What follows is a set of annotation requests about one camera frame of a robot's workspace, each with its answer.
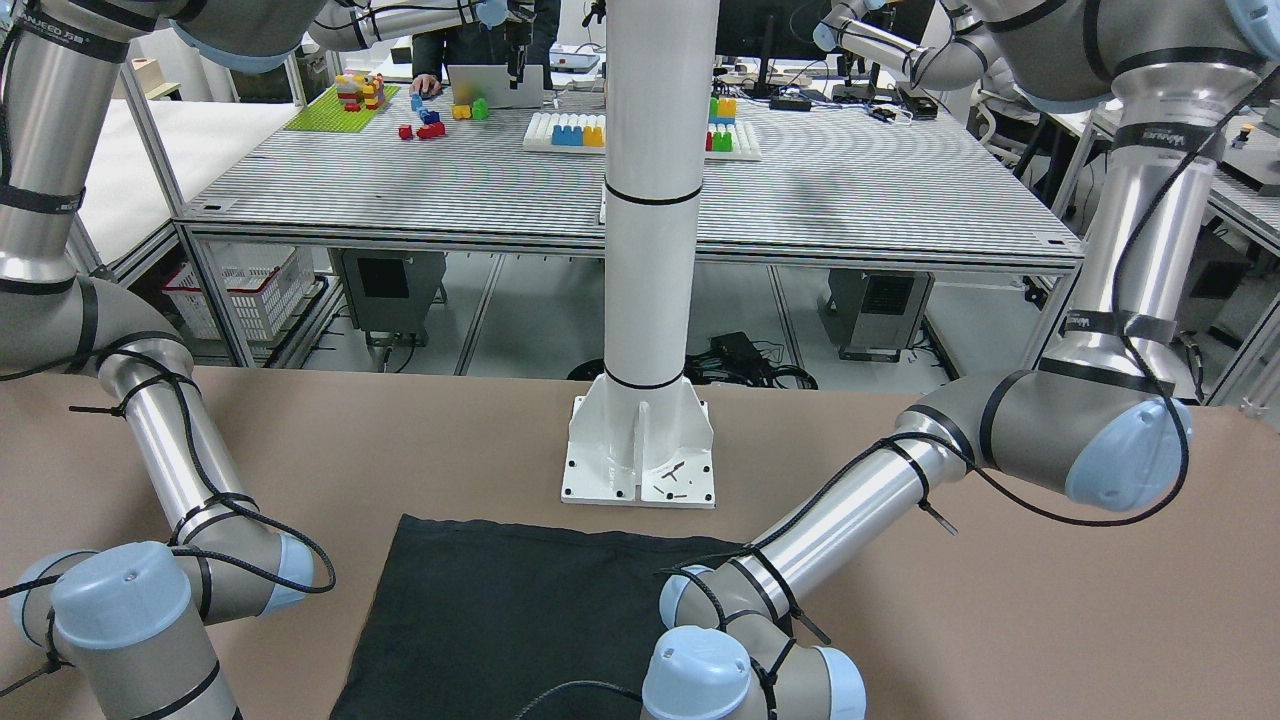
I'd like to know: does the black monitor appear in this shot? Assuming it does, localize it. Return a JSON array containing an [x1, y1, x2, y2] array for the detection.
[[716, 1, 934, 99]]

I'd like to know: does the grey controller box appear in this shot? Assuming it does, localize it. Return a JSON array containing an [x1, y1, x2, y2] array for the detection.
[[328, 249, 445, 347], [824, 268, 934, 363]]

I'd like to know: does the silver laptop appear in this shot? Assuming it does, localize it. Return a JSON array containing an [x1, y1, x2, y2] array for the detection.
[[445, 64, 545, 109]]

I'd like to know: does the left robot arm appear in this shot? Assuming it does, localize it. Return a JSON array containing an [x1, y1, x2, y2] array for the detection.
[[639, 1, 1277, 719]]

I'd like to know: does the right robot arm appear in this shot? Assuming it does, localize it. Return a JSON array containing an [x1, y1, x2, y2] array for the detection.
[[1, 1, 335, 719]]

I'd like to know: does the green lego baseplate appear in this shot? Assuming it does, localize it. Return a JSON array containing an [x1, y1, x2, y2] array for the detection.
[[282, 85, 402, 133]]

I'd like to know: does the white pedestal base plate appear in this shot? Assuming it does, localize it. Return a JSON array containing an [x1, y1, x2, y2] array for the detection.
[[559, 375, 717, 509]]

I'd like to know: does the person in dark clothes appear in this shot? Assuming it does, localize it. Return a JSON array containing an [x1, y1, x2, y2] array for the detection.
[[410, 1, 561, 97]]

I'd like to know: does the black printed t-shirt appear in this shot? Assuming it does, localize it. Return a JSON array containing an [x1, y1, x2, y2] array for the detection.
[[332, 515, 730, 719]]

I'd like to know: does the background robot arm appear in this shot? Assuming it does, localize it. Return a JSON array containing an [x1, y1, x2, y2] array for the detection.
[[812, 1, 1004, 91]]

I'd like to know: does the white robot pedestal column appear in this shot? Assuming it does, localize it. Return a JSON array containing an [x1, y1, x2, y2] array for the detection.
[[605, 1, 719, 389]]

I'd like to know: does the white tray of blocks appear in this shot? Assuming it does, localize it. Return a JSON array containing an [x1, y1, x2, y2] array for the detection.
[[521, 111, 764, 163]]

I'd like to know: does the white plastic basket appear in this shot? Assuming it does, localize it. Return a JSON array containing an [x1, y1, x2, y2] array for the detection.
[[163, 243, 315, 342]]

